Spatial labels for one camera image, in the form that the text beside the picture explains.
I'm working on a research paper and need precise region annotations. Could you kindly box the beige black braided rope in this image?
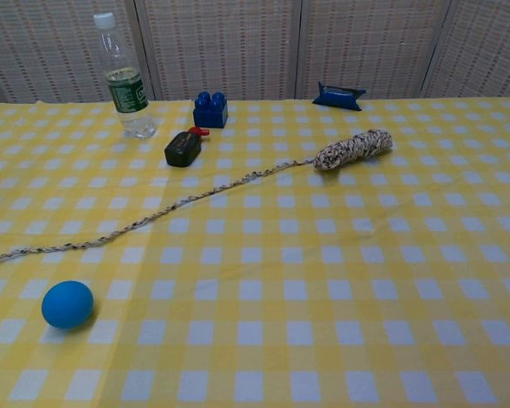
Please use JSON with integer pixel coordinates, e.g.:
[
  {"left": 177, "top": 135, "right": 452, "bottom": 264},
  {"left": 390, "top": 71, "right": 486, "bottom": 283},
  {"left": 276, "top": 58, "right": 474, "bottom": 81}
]
[{"left": 0, "top": 128, "right": 394, "bottom": 266}]

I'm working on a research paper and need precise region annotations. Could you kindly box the yellow white checkered tablecloth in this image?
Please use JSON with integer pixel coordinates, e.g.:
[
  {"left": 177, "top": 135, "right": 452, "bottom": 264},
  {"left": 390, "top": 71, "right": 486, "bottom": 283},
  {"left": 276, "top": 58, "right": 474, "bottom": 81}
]
[{"left": 0, "top": 98, "right": 510, "bottom": 408}]

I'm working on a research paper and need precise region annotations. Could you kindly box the small black red-capped bottle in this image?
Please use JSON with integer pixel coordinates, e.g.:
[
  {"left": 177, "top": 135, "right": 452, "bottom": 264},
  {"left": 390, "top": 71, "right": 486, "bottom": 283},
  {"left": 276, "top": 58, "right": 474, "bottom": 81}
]
[{"left": 164, "top": 126, "right": 211, "bottom": 168}]

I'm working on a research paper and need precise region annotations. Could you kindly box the blue toy building block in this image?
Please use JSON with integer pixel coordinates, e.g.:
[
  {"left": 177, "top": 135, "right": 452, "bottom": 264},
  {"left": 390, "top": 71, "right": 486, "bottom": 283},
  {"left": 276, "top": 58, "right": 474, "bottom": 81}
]
[{"left": 192, "top": 91, "right": 230, "bottom": 129}]

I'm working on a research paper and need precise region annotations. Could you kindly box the blue foil packet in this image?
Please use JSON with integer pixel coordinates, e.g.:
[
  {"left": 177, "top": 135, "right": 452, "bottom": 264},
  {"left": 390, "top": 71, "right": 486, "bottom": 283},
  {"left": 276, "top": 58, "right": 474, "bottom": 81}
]
[{"left": 312, "top": 81, "right": 367, "bottom": 112}]

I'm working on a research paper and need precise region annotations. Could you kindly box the woven bamboo folding screen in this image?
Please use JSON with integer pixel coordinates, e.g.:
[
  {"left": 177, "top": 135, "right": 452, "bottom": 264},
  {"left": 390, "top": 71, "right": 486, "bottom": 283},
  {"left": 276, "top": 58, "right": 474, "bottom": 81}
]
[{"left": 0, "top": 0, "right": 510, "bottom": 105}]

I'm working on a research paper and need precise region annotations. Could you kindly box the clear plastic water bottle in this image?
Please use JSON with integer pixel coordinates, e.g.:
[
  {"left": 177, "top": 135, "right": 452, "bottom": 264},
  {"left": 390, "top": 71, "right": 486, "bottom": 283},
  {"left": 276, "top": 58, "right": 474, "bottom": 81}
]
[{"left": 93, "top": 12, "right": 157, "bottom": 139}]

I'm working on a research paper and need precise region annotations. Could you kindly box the blue rubber ball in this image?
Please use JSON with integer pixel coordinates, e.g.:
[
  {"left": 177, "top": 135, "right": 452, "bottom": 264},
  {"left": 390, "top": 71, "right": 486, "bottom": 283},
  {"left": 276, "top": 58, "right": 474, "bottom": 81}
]
[{"left": 41, "top": 280, "right": 95, "bottom": 329}]

